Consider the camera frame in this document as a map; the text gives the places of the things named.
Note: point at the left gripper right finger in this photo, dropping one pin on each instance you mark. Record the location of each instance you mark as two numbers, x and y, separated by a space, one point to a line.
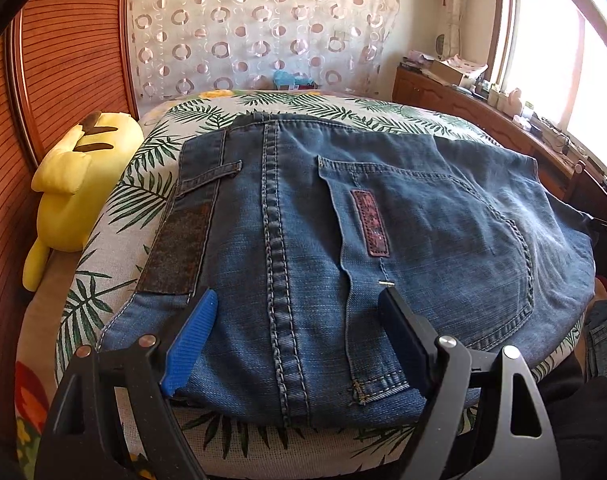
439 367

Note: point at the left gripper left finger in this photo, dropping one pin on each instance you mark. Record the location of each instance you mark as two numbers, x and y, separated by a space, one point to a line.
158 365

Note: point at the blue denim jeans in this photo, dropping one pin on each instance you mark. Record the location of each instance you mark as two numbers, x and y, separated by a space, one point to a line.
298 223

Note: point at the palm-leaf print cushion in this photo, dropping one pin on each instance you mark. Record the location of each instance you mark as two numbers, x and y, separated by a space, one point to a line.
232 447

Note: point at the floral bed blanket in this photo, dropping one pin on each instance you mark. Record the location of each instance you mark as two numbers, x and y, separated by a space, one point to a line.
28 409

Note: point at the yellow Pikachu plush toy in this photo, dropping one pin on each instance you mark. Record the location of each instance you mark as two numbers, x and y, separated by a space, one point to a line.
74 180

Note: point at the wooden sideboard cabinet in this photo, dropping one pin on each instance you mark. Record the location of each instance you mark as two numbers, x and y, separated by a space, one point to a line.
570 181

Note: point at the cardboard box on sideboard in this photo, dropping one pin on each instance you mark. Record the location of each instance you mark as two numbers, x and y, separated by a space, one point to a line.
457 71

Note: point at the blue toy on bed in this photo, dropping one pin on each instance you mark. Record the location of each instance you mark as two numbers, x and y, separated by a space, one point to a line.
284 80

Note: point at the wooden slatted wardrobe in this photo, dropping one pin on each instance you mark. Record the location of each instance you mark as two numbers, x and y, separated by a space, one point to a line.
59 61

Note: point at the wooden framed window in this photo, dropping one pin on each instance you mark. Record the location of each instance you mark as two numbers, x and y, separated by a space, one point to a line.
551 54

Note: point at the white circle-pattern curtain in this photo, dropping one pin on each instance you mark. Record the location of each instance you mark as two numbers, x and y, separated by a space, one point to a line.
179 47

